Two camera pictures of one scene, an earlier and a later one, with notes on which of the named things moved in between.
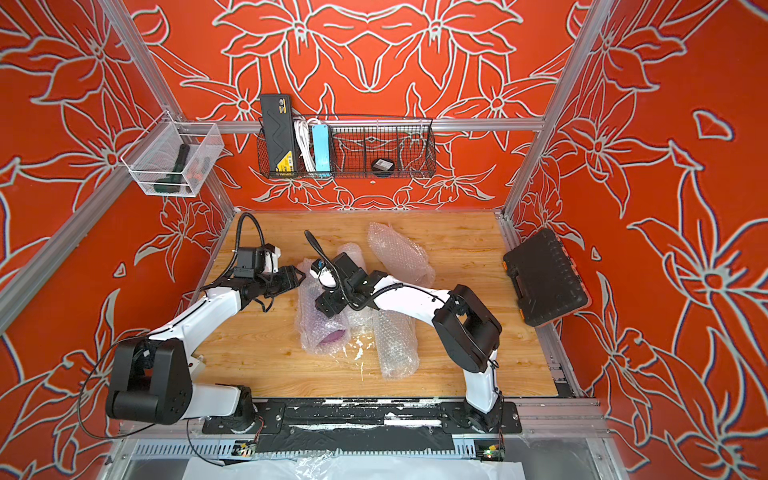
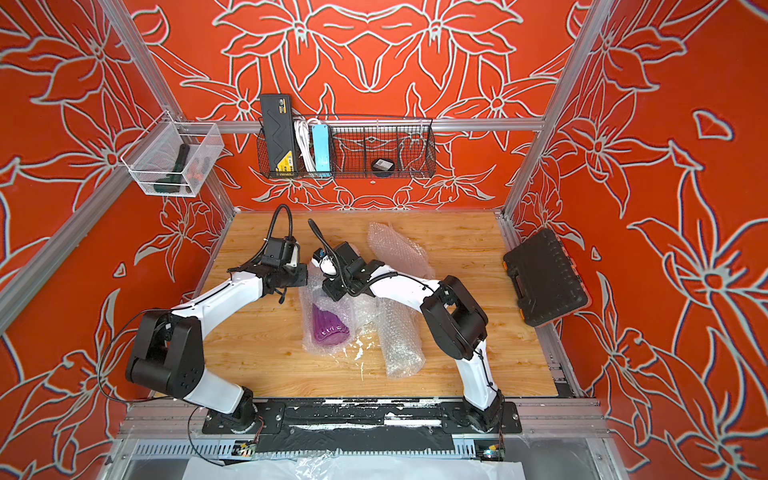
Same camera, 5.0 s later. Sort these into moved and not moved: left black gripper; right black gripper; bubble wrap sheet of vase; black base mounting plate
Moved: right black gripper
Not moved: left black gripper; bubble wrap sheet of vase; black base mounting plate
